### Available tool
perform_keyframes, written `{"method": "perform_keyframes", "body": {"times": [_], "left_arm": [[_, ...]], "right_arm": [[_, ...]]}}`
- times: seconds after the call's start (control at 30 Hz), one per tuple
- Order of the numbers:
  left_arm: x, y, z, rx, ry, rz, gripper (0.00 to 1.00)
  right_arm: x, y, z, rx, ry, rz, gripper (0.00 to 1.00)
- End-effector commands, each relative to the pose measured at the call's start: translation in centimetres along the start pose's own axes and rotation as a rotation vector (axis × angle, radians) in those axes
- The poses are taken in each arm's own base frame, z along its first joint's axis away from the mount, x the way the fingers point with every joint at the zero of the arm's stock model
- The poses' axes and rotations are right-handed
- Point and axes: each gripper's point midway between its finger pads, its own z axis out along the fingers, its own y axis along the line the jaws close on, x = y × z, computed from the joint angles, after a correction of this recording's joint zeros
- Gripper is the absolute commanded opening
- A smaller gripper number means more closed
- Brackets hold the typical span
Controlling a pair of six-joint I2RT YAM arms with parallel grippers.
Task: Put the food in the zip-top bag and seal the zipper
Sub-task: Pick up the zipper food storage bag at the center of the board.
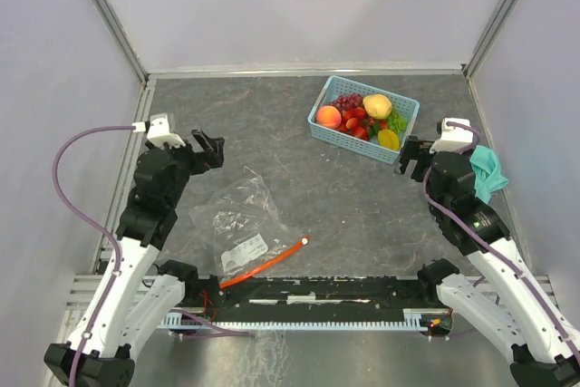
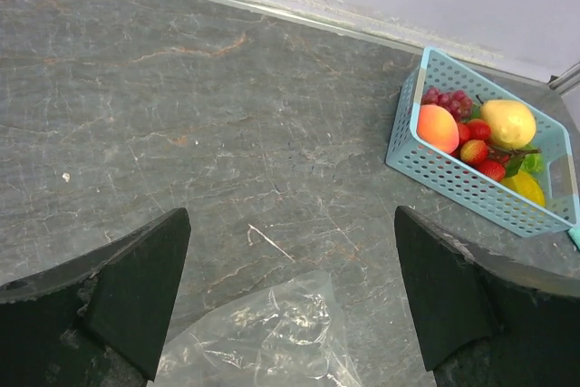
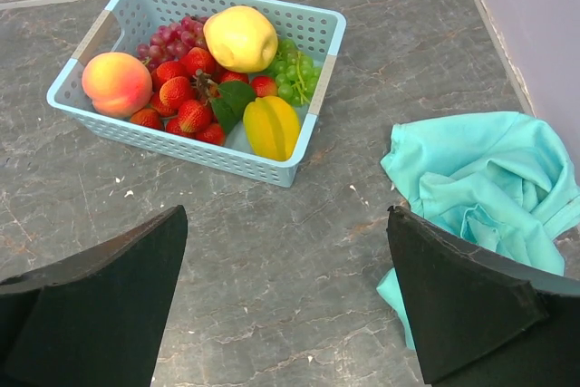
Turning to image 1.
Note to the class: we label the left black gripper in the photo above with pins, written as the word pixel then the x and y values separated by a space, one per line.
pixel 209 159

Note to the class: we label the clear zip top bag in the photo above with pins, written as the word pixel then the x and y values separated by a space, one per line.
pixel 242 224

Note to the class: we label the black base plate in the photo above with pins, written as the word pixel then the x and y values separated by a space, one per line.
pixel 317 299

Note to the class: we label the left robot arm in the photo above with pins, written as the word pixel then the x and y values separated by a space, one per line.
pixel 104 347

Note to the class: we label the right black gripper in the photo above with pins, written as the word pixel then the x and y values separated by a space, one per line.
pixel 414 149

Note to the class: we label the yellow pear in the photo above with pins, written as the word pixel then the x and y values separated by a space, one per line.
pixel 377 106

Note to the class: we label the light blue cable duct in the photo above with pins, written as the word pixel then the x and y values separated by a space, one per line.
pixel 413 320

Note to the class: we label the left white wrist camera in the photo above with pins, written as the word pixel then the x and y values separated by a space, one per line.
pixel 159 130

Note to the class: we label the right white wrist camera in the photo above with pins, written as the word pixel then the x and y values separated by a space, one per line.
pixel 456 135

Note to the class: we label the light blue plastic basket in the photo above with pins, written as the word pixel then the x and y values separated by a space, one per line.
pixel 343 138

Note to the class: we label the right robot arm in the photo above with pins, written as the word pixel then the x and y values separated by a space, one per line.
pixel 541 347

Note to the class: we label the purple grape bunch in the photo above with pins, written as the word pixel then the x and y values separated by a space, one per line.
pixel 346 102

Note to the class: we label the teal cloth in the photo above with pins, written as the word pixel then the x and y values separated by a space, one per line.
pixel 488 172

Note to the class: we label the yellow star fruit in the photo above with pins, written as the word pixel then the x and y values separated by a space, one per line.
pixel 389 140

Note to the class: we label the green grape bunch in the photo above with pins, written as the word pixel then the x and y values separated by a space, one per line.
pixel 397 123

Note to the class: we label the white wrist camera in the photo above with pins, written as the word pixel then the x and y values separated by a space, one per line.
pixel 159 130
pixel 456 135

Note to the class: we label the orange peach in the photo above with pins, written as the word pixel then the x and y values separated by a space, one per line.
pixel 329 117

